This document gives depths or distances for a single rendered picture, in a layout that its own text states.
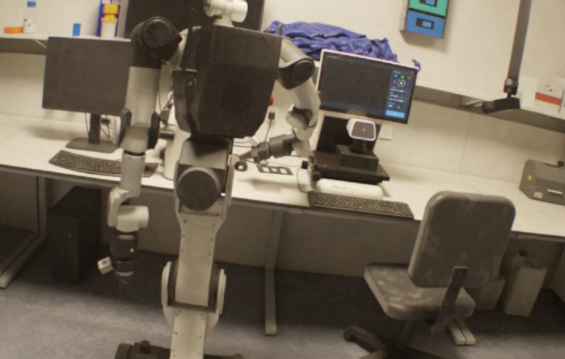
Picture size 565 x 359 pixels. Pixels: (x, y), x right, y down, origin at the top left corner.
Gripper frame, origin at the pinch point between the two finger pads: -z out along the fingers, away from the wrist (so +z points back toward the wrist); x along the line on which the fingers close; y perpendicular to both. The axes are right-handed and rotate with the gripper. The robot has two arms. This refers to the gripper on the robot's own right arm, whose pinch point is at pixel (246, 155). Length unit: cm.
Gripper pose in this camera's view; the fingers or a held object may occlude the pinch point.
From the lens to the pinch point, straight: 201.0
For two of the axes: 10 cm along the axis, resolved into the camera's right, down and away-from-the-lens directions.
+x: -0.1, 4.6, -8.9
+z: 9.6, -2.5, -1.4
